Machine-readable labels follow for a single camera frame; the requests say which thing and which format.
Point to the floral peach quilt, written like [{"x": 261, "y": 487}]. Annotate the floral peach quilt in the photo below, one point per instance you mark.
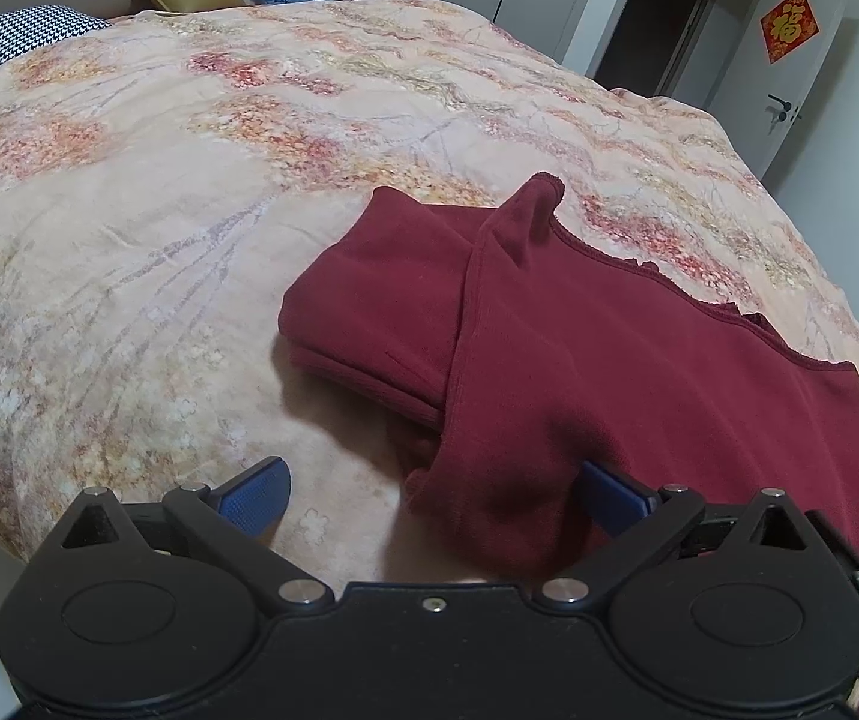
[{"x": 174, "y": 202}]

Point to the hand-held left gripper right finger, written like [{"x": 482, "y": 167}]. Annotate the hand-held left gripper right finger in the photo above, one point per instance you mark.
[{"x": 613, "y": 495}]

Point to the dark red knit top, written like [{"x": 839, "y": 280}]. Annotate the dark red knit top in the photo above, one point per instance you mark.
[{"x": 587, "y": 360}]

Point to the red diamond door decoration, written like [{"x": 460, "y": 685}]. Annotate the red diamond door decoration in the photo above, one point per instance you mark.
[{"x": 788, "y": 26}]

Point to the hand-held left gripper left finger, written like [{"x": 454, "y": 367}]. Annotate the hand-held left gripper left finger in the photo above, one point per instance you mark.
[{"x": 256, "y": 499}]

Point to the white room door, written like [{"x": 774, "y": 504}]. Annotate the white room door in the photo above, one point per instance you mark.
[{"x": 744, "y": 97}]

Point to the black white houndstooth pillow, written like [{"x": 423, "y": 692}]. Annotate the black white houndstooth pillow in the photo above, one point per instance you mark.
[{"x": 16, "y": 34}]

